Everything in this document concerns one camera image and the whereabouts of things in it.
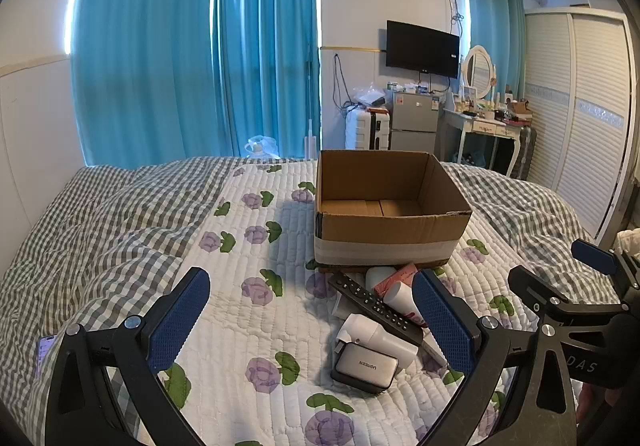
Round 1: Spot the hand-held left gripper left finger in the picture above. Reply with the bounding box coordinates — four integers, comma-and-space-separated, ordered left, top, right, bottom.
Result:
45, 267, 211, 446

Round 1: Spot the white mop pole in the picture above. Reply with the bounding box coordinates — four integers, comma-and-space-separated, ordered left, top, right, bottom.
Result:
303, 46, 319, 160

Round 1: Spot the black wall cable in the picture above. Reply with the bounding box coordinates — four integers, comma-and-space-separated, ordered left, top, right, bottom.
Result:
332, 53, 352, 110

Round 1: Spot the white louvred wardrobe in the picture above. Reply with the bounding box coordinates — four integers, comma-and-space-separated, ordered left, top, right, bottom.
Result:
522, 7, 634, 248

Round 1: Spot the pink packet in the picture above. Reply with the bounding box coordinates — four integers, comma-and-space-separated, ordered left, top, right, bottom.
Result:
374, 262, 419, 296

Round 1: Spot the floral white quilt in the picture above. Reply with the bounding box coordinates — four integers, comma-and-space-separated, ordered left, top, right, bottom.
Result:
80, 157, 623, 446

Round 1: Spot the grey charger block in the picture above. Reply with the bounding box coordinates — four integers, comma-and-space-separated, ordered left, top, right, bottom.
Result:
330, 344, 400, 395

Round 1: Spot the crumpled clear plastic bag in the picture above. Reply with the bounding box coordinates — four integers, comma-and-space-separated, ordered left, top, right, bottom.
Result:
351, 82, 387, 110

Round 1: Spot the black remote control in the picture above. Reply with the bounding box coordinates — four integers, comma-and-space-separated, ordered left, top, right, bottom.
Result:
327, 273, 425, 347

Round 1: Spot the narrow blue curtain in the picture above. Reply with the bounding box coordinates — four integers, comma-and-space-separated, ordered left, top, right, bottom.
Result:
460, 0, 527, 100

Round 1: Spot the oval white vanity mirror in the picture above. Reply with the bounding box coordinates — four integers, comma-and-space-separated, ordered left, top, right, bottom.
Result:
460, 44, 496, 102

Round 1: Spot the white dressing table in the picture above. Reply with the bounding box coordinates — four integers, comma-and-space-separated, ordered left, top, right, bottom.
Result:
437, 105, 532, 178

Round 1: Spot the floral quilted bed cover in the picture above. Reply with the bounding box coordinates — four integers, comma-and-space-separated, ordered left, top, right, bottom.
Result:
0, 157, 623, 429

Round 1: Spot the person's right hand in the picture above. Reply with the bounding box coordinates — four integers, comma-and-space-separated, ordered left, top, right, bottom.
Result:
575, 383, 621, 427

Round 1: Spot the brown cardboard box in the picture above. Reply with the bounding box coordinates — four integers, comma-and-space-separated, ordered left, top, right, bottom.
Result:
314, 149, 473, 273

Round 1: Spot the silver small fridge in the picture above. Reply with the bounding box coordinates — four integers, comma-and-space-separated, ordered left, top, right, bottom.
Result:
389, 91, 444, 155

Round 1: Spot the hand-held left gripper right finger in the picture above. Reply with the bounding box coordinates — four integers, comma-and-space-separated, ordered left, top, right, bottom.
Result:
411, 268, 581, 446

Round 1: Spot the white suitcase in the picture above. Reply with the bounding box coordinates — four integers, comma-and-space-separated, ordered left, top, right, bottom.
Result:
344, 108, 391, 151

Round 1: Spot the white power adapter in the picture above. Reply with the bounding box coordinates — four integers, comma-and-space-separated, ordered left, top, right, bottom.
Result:
336, 313, 419, 368

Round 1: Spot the grey suitcase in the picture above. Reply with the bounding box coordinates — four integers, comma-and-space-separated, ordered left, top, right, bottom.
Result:
509, 125, 538, 183

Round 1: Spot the purple smartphone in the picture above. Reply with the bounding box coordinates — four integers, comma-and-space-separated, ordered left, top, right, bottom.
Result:
36, 334, 59, 368

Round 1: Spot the white bottle with pink label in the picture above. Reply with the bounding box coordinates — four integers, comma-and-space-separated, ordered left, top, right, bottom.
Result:
384, 279, 429, 330

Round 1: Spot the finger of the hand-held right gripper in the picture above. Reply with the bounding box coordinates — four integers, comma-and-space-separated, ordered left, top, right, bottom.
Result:
507, 265, 627, 323
571, 239, 618, 277

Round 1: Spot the wide blue curtain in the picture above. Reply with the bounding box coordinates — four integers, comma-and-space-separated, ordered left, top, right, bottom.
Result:
67, 0, 222, 168

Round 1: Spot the black wall television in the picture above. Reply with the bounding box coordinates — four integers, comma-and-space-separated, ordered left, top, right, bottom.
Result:
385, 20, 461, 80

